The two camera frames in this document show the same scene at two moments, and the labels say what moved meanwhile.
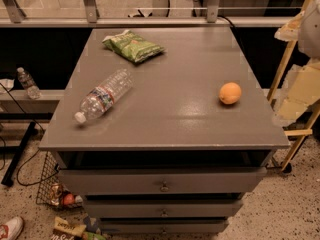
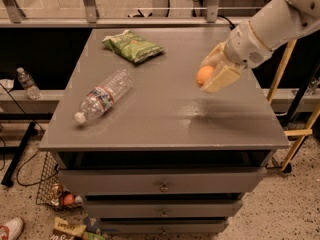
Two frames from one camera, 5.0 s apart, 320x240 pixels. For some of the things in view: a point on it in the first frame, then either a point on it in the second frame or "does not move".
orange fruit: (230, 93) → (204, 73)
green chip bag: (132, 47) does not move
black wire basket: (51, 191) does not move
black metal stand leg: (9, 175) does not move
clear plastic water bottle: (105, 94) does not move
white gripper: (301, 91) → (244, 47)
